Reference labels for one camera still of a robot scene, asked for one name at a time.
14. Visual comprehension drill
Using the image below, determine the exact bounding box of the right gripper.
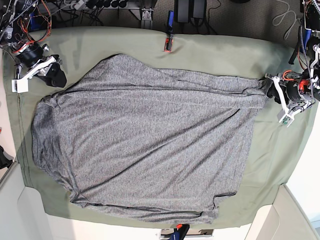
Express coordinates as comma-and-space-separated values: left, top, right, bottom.
14, 43, 67, 88

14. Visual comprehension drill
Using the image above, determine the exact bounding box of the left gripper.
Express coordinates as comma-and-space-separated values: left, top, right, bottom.
265, 71, 318, 108

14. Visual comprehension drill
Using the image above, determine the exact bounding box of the grey heathered T-shirt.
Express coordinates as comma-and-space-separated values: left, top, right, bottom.
31, 54, 268, 224

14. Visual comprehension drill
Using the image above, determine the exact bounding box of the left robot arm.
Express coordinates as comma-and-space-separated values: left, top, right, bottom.
265, 0, 320, 115

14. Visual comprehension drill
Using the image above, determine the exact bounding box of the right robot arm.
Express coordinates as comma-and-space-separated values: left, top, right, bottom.
0, 0, 67, 93

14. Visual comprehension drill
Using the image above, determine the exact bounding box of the green table cloth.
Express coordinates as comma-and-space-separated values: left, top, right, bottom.
2, 26, 317, 229

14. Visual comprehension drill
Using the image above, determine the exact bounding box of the white power strip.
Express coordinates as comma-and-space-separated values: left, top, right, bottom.
59, 0, 87, 11

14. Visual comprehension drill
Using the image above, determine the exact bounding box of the top centre red clamp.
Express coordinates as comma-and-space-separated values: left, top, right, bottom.
164, 10, 174, 53

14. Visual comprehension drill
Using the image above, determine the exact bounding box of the black power adapter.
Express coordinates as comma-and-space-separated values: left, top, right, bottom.
174, 0, 207, 24

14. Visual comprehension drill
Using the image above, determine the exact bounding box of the bottom red blue clamp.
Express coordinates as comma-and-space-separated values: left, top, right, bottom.
169, 224, 190, 240

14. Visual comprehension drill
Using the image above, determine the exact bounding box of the white looped cable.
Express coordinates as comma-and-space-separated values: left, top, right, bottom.
271, 0, 301, 40

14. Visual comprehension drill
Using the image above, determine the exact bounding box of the aluminium frame bracket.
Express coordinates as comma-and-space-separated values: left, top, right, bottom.
140, 8, 155, 30

